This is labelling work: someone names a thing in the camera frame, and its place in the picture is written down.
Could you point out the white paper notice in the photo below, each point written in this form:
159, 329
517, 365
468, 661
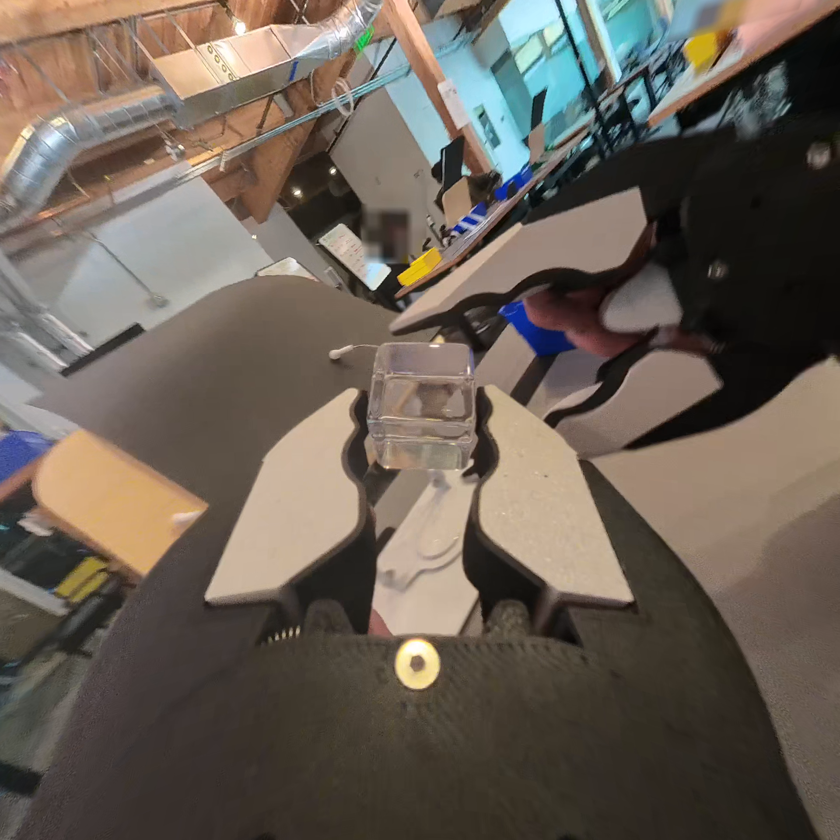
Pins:
454, 102

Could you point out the person's right hand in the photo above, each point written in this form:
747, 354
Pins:
571, 321

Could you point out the whiteboard with writing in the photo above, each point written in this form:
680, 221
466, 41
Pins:
348, 253

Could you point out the yellow flat bin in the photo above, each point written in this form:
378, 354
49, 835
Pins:
420, 266

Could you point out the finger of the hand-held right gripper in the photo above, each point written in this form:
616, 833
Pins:
558, 243
656, 400

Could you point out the yellow small bin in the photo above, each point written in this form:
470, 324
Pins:
702, 49

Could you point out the white display stand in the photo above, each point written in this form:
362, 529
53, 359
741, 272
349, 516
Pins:
197, 367

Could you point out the blue plastic bin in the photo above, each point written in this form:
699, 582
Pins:
541, 334

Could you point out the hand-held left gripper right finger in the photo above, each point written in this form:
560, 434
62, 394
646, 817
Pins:
551, 525

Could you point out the black pole stand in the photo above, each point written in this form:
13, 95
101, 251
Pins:
581, 65

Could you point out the clear acrylic cube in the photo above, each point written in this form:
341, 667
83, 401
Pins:
420, 400

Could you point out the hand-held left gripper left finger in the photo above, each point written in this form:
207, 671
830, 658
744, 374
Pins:
289, 525

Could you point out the silver ventilation duct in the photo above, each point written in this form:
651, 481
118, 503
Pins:
65, 138

